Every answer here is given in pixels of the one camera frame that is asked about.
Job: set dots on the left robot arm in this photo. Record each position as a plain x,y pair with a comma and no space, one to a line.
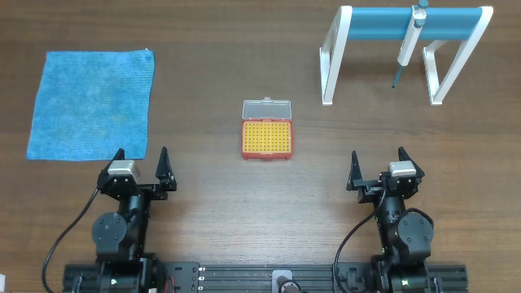
108,232

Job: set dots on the white and blue stand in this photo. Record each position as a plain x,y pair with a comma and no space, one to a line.
378,23

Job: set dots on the white pipette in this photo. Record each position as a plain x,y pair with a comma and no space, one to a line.
409,45

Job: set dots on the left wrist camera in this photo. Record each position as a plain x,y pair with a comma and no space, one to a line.
122,169

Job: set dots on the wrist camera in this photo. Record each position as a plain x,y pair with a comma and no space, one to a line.
402,168
122,169

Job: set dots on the blue cloth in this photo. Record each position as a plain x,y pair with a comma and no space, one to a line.
89,106

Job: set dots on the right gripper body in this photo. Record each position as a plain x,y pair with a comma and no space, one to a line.
401,187

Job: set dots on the red and yellow tip box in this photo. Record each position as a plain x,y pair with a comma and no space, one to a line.
266,140

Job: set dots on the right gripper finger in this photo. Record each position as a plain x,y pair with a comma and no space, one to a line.
355,175
405,156

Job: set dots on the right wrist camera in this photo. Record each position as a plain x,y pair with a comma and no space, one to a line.
402,168

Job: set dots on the mounting rail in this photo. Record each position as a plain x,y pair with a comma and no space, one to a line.
244,277

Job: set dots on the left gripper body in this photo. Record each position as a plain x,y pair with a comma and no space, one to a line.
122,189

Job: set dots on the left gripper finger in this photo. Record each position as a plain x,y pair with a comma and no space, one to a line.
118,155
166,173

